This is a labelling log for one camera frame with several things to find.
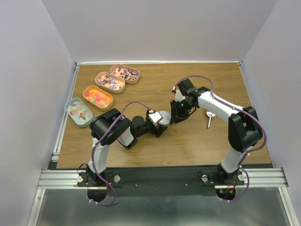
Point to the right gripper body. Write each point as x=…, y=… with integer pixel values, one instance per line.
x=184, y=108

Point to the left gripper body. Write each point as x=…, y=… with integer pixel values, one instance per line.
x=157, y=132

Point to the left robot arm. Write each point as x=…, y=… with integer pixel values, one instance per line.
x=113, y=126

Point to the grey candy tray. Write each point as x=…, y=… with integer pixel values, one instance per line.
x=79, y=112

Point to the pink candy tray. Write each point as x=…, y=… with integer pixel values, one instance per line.
x=129, y=74

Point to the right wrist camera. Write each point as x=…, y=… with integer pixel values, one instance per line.
x=178, y=95

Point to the beige candy tray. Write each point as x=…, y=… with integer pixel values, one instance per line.
x=111, y=83

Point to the orange candy tray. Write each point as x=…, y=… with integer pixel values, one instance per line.
x=98, y=97

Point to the metal scoop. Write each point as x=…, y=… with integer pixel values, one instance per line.
x=210, y=116

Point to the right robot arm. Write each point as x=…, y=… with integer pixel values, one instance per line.
x=244, y=130

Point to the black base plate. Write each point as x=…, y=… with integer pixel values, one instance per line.
x=164, y=181

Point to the white round lid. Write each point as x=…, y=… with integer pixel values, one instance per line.
x=166, y=118

